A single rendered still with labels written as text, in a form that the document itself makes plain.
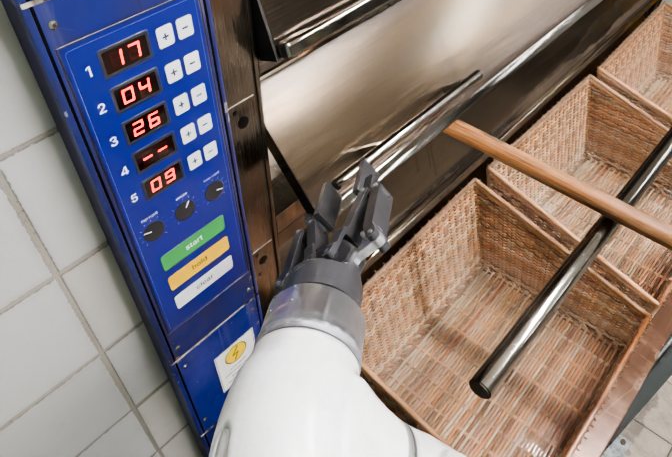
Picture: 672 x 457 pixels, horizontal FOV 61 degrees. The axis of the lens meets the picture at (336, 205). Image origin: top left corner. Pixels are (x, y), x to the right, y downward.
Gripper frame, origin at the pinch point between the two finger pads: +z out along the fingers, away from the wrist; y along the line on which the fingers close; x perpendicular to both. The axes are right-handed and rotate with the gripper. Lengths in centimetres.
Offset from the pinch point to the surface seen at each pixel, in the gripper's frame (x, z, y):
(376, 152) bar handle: 0.9, 8.6, -2.7
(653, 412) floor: 152, 72, 7
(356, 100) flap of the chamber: -3.8, 17.7, -1.7
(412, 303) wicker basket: 48, 39, 27
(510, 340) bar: 25.2, -6.0, -6.3
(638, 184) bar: 34.4, 24.0, -26.3
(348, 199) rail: 3.3, 5.8, 3.5
